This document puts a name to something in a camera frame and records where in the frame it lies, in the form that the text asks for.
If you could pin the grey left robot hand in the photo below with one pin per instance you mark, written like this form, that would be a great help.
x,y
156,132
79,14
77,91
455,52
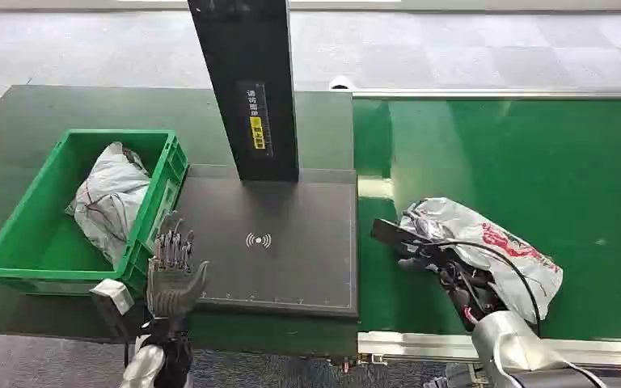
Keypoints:
x,y
170,286

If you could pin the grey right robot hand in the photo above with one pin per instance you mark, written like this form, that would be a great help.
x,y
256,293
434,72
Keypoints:
x,y
452,273

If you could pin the grey parcel bag red print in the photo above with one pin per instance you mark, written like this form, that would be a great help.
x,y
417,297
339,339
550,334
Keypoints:
x,y
482,235

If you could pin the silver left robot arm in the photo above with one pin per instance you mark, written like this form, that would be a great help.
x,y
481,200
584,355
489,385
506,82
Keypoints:
x,y
155,356

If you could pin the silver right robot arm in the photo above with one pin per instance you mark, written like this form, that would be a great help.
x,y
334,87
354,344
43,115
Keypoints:
x,y
509,348

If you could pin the grey plastic parcel bag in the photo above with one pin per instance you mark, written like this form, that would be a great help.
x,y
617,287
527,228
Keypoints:
x,y
108,199

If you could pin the dark scanner platform plate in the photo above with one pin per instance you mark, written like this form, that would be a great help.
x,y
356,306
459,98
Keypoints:
x,y
289,268

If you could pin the green plastic crate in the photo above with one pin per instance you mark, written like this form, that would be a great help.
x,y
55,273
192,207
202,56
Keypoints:
x,y
48,246

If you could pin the green conveyor belt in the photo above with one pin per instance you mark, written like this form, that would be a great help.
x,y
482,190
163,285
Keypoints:
x,y
530,160

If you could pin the black label yellow sticker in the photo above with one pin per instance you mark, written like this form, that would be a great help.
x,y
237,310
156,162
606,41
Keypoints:
x,y
257,120

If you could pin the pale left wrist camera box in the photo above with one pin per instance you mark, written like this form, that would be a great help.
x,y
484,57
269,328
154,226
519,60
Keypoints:
x,y
113,294

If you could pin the silver conveyor frame rail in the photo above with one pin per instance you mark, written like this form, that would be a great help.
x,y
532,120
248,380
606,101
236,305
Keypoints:
x,y
503,94
423,347

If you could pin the black scanner post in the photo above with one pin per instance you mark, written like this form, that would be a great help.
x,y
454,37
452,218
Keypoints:
x,y
249,53

